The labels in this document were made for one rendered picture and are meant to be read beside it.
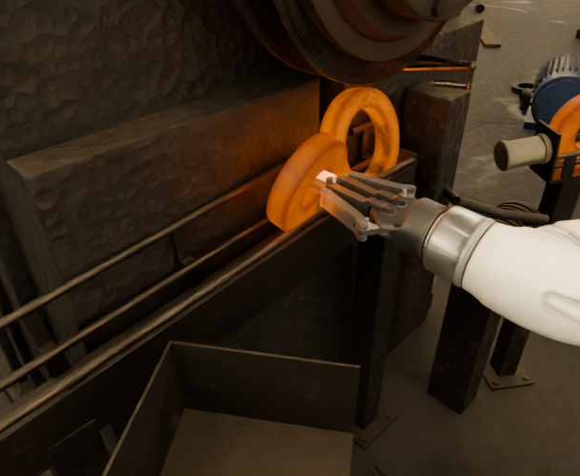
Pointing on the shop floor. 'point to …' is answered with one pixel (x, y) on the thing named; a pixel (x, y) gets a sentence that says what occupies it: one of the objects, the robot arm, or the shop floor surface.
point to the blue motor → (560, 87)
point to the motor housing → (467, 337)
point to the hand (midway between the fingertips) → (314, 177)
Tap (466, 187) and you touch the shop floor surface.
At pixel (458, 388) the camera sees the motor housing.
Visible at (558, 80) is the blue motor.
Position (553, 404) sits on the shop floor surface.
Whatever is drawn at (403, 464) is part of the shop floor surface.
